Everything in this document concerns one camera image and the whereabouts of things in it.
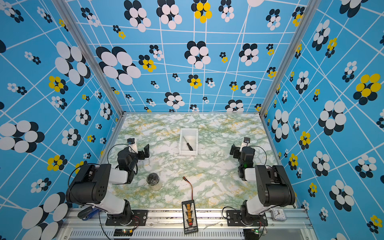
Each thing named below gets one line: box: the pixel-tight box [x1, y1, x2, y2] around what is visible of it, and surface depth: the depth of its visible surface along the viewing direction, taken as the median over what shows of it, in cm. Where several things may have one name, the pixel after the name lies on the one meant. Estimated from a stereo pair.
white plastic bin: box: [179, 128, 199, 155], surface depth 103 cm
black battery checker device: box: [181, 199, 199, 234], surface depth 74 cm
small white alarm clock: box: [271, 208, 288, 221], surface depth 74 cm
